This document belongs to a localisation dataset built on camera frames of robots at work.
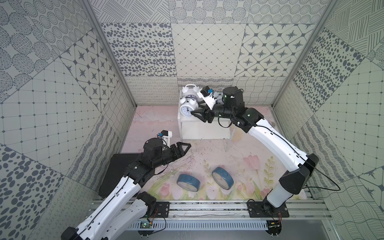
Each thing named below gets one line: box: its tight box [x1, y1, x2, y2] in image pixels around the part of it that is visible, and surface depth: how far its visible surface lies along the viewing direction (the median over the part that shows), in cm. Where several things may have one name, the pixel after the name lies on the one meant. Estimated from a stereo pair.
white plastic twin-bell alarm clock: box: [182, 84, 200, 96], surface depth 71 cm
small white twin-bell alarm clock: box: [179, 95, 199, 118], surface depth 66 cm
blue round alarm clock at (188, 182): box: [176, 174, 201, 192], surface depth 76 cm
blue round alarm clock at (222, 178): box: [212, 167, 234, 191], surface depth 76 cm
